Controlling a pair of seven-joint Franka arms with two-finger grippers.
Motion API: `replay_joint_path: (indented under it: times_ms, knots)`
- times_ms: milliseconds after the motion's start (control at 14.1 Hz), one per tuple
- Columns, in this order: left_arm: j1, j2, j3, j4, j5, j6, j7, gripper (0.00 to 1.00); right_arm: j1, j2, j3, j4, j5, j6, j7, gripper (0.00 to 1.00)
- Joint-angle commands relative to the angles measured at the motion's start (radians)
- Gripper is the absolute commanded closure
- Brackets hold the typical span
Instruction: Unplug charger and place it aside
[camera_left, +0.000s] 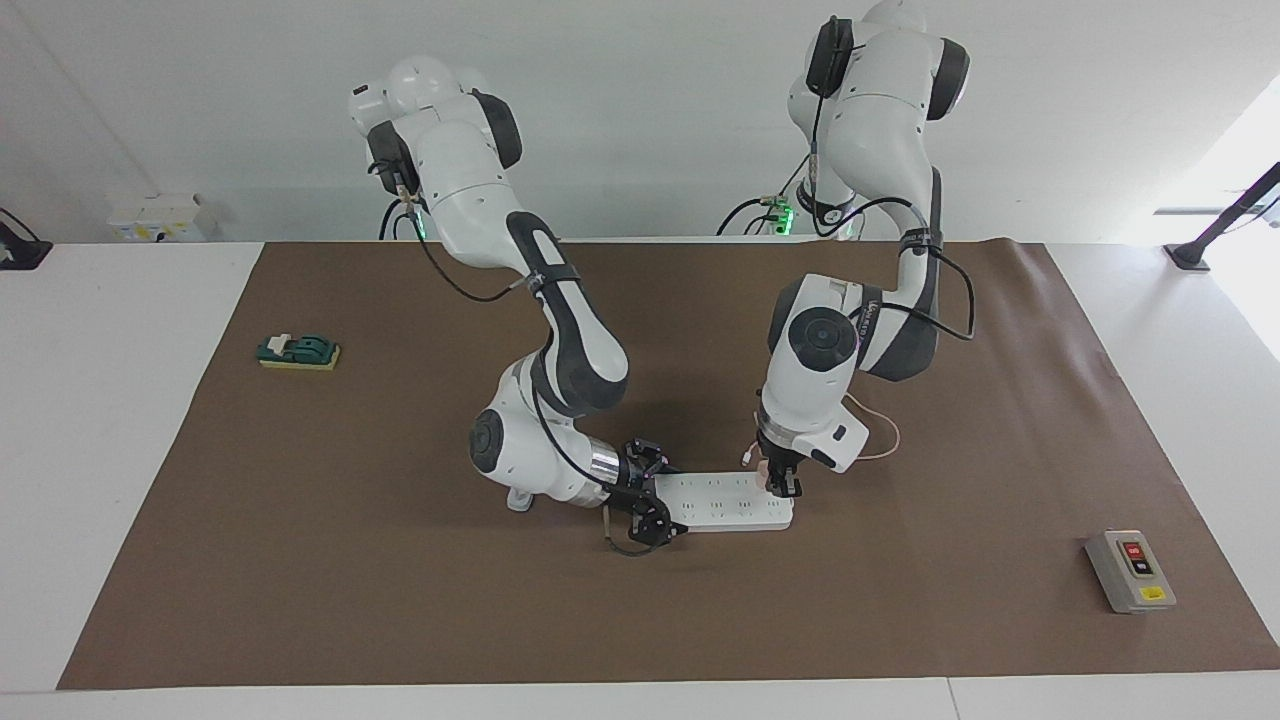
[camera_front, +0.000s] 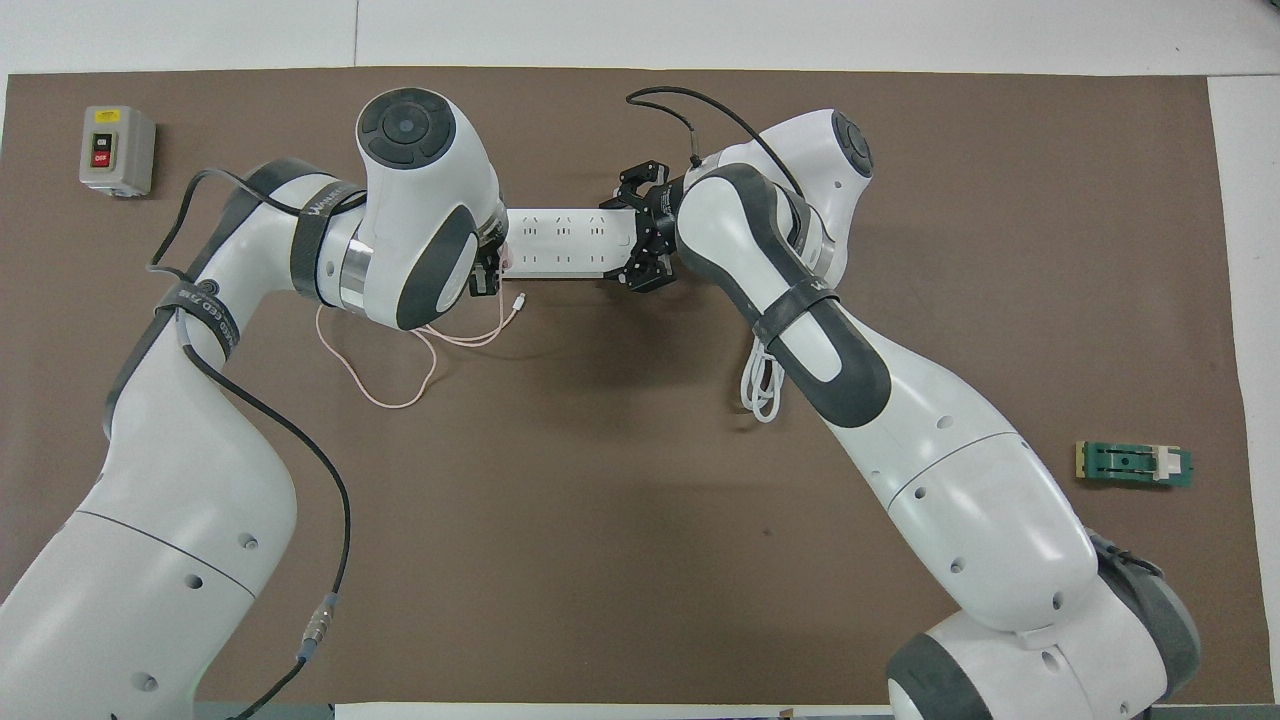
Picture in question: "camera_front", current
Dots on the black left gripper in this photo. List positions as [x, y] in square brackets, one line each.
[485, 278]

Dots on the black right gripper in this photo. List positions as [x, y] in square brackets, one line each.
[662, 220]

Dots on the white power strip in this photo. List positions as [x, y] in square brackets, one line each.
[565, 242]

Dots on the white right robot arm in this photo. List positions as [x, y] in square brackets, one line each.
[950, 470]

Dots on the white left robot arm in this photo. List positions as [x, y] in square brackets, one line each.
[200, 480]

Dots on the brown paper mat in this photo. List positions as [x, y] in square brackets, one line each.
[600, 520]

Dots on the grey push-button switch box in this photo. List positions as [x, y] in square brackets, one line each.
[117, 150]

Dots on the green knife switch yellow base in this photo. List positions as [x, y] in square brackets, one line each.
[1130, 465]

